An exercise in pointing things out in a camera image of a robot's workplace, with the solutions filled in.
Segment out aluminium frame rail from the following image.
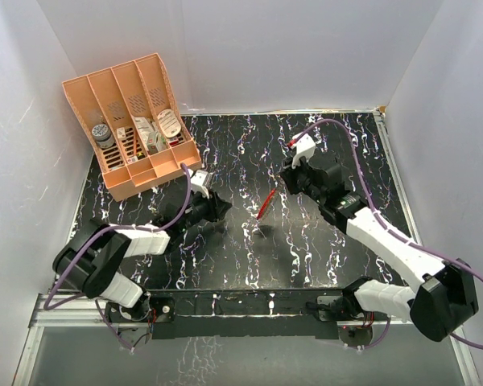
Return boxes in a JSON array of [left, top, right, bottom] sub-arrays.
[[14, 289, 479, 385]]

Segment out peach desk organizer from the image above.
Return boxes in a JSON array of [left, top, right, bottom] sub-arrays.
[[62, 53, 202, 202]]

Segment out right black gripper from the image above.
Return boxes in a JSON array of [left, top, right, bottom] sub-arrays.
[[281, 153, 325, 204]]

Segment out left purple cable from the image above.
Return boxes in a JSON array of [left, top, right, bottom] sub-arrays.
[[43, 161, 194, 310]]

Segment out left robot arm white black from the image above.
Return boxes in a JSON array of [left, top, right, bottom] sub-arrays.
[[52, 191, 232, 322]]

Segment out purple cable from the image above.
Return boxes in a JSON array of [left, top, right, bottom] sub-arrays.
[[291, 119, 483, 351], [43, 161, 194, 310]]

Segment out white small boxes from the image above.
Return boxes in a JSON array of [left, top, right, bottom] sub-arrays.
[[133, 117, 167, 155]]

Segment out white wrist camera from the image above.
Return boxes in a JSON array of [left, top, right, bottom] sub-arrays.
[[189, 169, 212, 199], [289, 133, 316, 169]]

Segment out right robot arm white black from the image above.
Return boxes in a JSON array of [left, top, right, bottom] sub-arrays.
[[279, 157, 479, 342]]

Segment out oval white tin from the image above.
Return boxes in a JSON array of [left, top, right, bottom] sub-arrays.
[[157, 109, 181, 138]]

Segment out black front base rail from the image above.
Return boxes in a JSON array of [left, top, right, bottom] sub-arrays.
[[147, 288, 391, 341]]

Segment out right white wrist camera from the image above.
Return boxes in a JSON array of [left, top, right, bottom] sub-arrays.
[[289, 133, 316, 169]]

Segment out red keyring with keys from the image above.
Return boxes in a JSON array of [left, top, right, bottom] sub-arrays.
[[256, 178, 286, 221]]

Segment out grey round jar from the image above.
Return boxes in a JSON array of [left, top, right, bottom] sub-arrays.
[[91, 123, 115, 150]]

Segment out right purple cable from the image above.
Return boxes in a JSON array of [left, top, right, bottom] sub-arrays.
[[291, 119, 483, 351]]

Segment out small red-white box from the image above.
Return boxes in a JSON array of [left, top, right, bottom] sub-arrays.
[[116, 126, 132, 142]]

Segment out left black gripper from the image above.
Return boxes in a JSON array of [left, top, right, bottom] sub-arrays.
[[180, 187, 231, 232]]

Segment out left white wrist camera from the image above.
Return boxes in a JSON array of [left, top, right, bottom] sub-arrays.
[[189, 169, 212, 199]]

